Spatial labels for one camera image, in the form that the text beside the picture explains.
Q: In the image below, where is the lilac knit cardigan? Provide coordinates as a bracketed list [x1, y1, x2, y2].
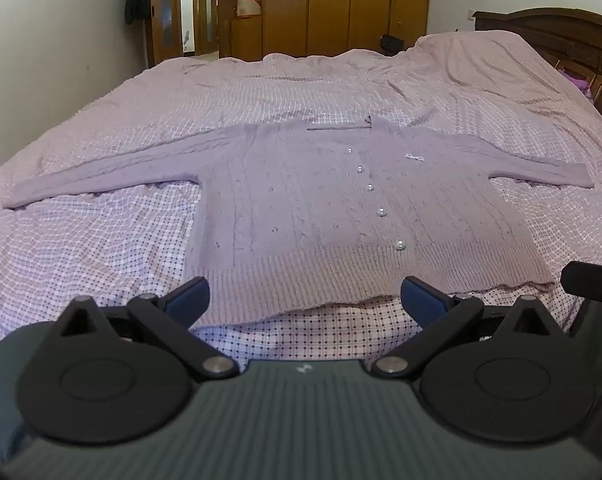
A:
[2, 117, 594, 326]

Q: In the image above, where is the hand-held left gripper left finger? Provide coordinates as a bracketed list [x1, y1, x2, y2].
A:
[50, 276, 240, 380]

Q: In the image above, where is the wooden wardrobe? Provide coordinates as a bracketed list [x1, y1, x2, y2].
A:
[218, 0, 432, 61]

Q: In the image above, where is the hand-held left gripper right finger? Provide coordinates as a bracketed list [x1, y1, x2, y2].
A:
[372, 276, 564, 379]

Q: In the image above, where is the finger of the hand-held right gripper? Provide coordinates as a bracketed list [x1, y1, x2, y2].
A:
[561, 251, 602, 311]

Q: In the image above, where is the bed with checked pink sheet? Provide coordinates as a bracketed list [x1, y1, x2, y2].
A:
[0, 30, 602, 361]

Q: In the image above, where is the purple cloth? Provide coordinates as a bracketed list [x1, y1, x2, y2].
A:
[567, 72, 596, 97]

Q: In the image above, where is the dark wooden headboard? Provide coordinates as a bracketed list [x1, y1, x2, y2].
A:
[473, 8, 602, 136]

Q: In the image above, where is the wooden door with glass pane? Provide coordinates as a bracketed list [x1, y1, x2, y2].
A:
[160, 0, 180, 63]

